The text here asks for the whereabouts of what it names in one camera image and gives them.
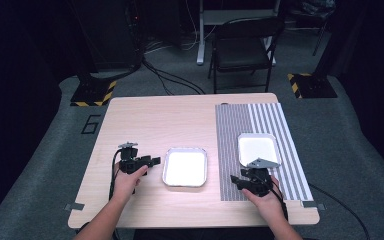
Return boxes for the person's left hand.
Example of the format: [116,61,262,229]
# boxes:
[112,162,149,203]

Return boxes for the light wooden table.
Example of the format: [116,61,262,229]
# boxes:
[67,92,321,230]

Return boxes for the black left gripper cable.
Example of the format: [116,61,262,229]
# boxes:
[108,148,125,201]

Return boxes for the black floor cables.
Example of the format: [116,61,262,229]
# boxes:
[141,39,206,96]

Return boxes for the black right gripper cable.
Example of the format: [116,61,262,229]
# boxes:
[259,173,289,222]

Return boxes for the person's right hand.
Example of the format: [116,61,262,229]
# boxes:
[241,174,289,228]

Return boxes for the grey white striped mat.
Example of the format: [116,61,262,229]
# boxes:
[214,102,314,202]

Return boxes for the white desk frame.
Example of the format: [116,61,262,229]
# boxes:
[196,0,282,66]

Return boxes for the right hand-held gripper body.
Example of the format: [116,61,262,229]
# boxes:
[240,157,281,198]

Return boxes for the white rectangular tray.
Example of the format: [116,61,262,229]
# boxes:
[237,132,282,169]
[161,146,209,188]

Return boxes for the black yellow striped stand base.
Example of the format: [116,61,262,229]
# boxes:
[286,72,339,100]
[69,79,118,108]

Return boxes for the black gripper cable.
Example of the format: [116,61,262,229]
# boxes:
[108,148,125,201]
[259,173,289,222]

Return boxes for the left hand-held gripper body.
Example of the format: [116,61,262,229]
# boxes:
[117,141,149,176]

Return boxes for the black cable beside table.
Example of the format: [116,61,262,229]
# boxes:
[307,182,372,240]

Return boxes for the person's dark clothing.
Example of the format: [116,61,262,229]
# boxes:
[133,227,276,240]

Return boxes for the dark chair with clutter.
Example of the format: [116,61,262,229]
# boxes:
[284,0,337,57]

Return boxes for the black folding chair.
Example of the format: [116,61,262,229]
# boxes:
[207,16,286,95]

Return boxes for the grey tape piece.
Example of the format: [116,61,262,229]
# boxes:
[63,202,86,212]
[301,200,327,212]

